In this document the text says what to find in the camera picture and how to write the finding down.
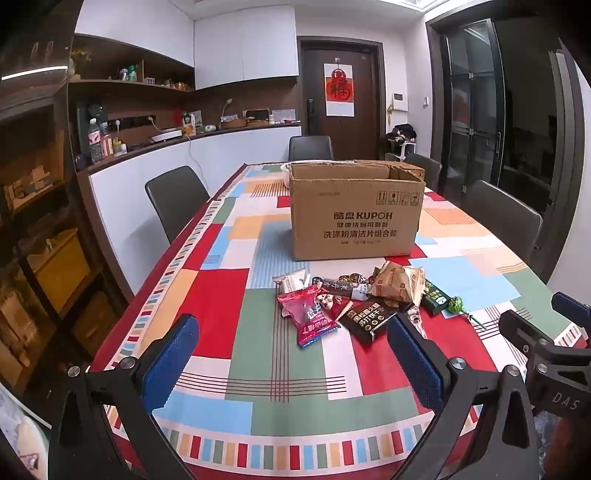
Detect black countertop appliance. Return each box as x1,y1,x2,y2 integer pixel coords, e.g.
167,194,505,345
76,102,109,160

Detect grey dining chair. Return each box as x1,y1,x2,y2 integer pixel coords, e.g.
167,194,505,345
462,179,543,278
288,135,334,162
385,152,443,192
144,165,211,245

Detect white wall cabinets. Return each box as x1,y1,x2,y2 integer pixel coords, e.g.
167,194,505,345
74,4,298,90

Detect red snack packet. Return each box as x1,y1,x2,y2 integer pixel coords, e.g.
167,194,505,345
277,285,340,348

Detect dark brown door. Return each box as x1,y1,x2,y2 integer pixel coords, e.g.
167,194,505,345
298,36,385,162

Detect white base cabinets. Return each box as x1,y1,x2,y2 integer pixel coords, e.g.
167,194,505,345
76,124,303,289

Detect long dark snack bar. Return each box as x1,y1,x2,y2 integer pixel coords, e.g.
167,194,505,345
313,276,370,301

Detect brown cardboard box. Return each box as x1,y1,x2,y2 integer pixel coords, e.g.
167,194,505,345
288,159,426,261

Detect green lollipop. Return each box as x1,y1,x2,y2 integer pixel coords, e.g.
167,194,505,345
447,295,486,329

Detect white power cable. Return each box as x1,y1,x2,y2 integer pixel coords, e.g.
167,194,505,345
148,117,206,195

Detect red white hanging calendar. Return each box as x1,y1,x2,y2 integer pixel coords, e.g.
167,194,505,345
323,63,356,117

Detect grey sliding door leaf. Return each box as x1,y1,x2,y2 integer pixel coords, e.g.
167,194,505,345
547,46,588,282

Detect clear cone candy packet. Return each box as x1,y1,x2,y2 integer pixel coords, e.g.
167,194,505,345
404,309,428,342

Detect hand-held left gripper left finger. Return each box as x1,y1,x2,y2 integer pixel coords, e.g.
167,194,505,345
46,314,200,480

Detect brown paper snack packet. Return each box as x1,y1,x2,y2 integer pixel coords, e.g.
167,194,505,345
397,265,428,309
367,261,408,301

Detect clear water bottle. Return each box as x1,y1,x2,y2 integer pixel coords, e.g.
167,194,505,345
88,117,105,165

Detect wall socket strip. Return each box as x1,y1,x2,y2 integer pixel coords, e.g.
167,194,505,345
108,115,160,131

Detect dark framed glass door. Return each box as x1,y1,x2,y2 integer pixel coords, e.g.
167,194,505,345
427,18,505,188

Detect dark glass display cabinet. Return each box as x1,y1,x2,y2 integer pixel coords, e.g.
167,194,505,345
0,69,127,416

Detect maroon snack packet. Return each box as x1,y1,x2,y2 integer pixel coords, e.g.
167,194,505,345
316,293,354,321

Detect white snack packet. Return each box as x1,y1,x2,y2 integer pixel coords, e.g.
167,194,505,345
272,270,311,294

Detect white induction cooker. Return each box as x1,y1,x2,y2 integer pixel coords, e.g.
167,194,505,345
147,128,188,143

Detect dark green snack packet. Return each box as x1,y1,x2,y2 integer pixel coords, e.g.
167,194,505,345
422,279,451,317

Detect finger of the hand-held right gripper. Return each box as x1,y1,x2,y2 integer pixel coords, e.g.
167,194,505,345
551,292,591,331
499,310,591,365

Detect white shoe rack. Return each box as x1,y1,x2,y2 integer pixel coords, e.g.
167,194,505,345
390,138,416,162

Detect black snack packet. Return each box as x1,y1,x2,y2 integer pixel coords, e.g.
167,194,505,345
336,302,398,347

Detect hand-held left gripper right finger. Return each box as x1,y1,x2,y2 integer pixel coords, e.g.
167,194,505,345
387,315,541,480

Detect wooden wall shelf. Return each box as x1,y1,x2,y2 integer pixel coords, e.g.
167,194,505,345
69,34,197,95

